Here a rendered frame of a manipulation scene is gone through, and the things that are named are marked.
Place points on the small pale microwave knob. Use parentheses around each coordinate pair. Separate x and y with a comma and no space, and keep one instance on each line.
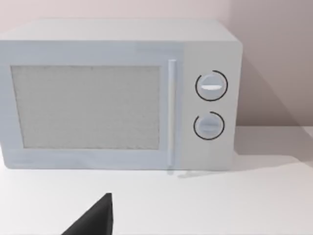
(209,125)

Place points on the pale microwave door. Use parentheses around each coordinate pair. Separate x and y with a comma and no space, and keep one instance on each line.
(85,156)

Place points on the large pale microwave knob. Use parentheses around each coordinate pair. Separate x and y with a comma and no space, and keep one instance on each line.
(211,85)

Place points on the pale microwave oven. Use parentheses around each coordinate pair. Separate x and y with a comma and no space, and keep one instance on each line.
(207,151)

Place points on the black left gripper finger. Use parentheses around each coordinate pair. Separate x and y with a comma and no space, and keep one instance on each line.
(97,218)

